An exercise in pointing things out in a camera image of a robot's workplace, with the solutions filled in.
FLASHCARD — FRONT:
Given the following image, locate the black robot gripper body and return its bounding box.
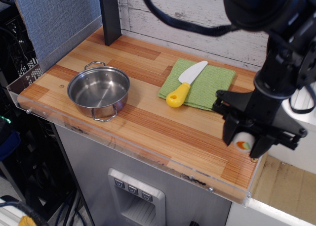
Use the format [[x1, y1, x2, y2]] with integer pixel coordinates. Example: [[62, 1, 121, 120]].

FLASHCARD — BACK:
[[212, 89, 308, 150]]

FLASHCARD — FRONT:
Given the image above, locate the stainless steel pot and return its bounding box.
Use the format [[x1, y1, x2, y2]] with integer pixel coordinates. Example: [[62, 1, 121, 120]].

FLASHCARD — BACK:
[[67, 61, 130, 123]]

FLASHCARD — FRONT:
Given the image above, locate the black cable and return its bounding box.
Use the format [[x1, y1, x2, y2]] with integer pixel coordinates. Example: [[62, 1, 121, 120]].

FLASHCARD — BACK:
[[138, 0, 237, 37]]

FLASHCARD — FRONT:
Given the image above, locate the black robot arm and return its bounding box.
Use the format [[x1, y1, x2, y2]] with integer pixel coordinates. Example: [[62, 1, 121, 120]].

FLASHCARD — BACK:
[[213, 0, 316, 158]]

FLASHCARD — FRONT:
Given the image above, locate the green cloth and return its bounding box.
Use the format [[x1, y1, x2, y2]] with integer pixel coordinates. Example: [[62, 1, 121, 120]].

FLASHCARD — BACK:
[[158, 58, 236, 111]]

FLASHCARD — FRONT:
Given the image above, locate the yellow handled toy knife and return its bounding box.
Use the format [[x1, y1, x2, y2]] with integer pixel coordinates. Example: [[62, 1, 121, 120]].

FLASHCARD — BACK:
[[166, 61, 208, 108]]

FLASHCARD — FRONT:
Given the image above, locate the blue fabric panel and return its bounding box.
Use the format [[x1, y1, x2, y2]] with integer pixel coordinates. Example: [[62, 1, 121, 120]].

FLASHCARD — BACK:
[[15, 0, 102, 72]]

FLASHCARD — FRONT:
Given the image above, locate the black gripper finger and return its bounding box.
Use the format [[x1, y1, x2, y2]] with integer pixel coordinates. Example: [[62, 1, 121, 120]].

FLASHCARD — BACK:
[[222, 113, 239, 146], [250, 135, 280, 158]]

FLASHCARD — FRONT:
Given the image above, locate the white plastic side cabinet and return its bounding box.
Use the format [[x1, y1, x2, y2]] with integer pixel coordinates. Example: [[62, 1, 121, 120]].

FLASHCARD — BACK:
[[268, 88, 316, 174]]

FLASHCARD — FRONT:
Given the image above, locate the silver toy fridge dispenser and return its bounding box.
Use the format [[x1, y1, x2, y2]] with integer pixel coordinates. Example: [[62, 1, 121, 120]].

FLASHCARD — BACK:
[[108, 168, 166, 226]]

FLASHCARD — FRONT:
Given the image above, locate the black vertical post left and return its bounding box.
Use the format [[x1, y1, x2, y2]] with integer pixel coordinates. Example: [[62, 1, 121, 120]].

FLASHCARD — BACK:
[[99, 0, 121, 46]]

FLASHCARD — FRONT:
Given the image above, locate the clear acrylic table guard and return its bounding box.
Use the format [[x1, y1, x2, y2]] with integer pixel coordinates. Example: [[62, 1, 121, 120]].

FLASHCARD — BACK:
[[8, 61, 265, 205]]

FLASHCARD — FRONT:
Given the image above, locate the plush sushi roll toy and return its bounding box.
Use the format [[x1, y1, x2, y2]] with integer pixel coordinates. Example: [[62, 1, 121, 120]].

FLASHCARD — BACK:
[[233, 132, 255, 153]]

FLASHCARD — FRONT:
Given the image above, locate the black plastic crate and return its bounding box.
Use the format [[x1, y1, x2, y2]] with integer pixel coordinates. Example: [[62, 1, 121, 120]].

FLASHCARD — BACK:
[[0, 13, 38, 88]]

